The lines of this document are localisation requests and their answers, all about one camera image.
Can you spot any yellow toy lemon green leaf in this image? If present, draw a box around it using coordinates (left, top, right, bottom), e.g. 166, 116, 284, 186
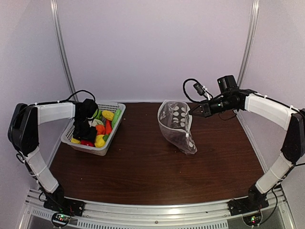
94, 135, 109, 148

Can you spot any orange toy carrot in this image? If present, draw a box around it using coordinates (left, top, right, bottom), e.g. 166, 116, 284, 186
105, 119, 112, 135

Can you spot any right aluminium corner post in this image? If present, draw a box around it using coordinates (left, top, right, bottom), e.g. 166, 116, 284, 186
237, 0, 260, 86

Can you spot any left aluminium corner post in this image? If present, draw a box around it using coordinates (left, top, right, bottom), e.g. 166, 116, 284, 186
50, 0, 76, 94

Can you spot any red toy bell pepper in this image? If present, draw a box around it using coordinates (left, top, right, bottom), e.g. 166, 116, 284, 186
81, 140, 95, 147

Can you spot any yellow toy corn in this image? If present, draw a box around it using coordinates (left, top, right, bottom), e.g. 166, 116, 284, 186
102, 110, 114, 121

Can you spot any aluminium front rail frame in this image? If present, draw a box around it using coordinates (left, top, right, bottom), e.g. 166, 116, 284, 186
17, 187, 296, 229

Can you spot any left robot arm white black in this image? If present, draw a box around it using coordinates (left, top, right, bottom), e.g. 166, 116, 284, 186
8, 99, 98, 212

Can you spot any orange toy pumpkin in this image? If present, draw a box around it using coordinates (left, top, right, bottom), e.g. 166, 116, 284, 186
95, 125, 105, 135

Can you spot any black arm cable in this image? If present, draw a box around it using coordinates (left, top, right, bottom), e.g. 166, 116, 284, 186
182, 78, 305, 215
14, 89, 96, 163

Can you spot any clear dotted zip top bag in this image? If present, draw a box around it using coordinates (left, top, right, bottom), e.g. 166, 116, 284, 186
157, 100, 197, 155

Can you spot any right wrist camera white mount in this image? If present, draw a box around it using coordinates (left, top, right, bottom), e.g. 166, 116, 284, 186
193, 83, 213, 100

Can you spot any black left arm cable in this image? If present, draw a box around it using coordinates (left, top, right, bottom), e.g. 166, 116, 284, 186
14, 89, 96, 163

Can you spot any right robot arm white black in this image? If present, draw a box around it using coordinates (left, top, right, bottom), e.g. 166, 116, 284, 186
183, 75, 305, 211

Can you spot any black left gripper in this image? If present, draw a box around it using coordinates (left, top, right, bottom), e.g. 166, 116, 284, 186
73, 117, 97, 143

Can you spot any green toy apple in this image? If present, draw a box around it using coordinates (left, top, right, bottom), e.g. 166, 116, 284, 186
93, 109, 102, 120

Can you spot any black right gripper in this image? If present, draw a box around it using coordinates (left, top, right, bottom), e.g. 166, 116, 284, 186
189, 94, 236, 118

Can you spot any aluminium corner post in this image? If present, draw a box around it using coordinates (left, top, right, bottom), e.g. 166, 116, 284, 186
237, 0, 260, 86
50, 0, 76, 94

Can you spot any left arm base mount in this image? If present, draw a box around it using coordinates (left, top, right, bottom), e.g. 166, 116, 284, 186
43, 198, 85, 228

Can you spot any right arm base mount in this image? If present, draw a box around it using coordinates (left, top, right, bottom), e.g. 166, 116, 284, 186
227, 198, 269, 228

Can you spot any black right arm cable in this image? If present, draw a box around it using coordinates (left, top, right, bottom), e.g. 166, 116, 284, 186
182, 78, 305, 215

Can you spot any green toy cucumber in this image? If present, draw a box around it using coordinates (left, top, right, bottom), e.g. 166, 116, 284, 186
112, 109, 122, 128

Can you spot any white perforated plastic basket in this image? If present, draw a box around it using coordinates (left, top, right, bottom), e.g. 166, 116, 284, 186
61, 100, 126, 156

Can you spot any yellow toy banana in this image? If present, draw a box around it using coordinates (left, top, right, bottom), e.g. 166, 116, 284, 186
71, 138, 81, 144

